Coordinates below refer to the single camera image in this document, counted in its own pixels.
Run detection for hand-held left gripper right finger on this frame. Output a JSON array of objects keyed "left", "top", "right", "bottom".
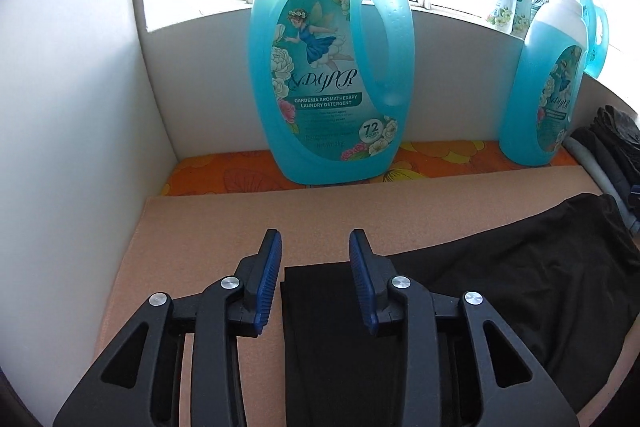
[{"left": 348, "top": 229, "right": 583, "bottom": 427}]

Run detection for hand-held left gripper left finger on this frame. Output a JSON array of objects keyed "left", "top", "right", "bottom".
[{"left": 52, "top": 229, "right": 282, "bottom": 427}]

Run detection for black pants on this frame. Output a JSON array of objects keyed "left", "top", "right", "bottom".
[{"left": 279, "top": 193, "right": 640, "bottom": 427}]

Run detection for beige felt mat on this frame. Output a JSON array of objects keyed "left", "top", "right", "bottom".
[{"left": 94, "top": 164, "right": 640, "bottom": 427}]

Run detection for orange floral cloth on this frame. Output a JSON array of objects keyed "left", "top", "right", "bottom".
[{"left": 157, "top": 140, "right": 576, "bottom": 198}]

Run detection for large blue detergent bottle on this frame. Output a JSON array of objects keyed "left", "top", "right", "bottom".
[{"left": 247, "top": 0, "right": 412, "bottom": 184}]

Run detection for pile of dark folded clothes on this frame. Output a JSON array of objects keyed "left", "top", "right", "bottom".
[{"left": 563, "top": 105, "right": 640, "bottom": 235}]

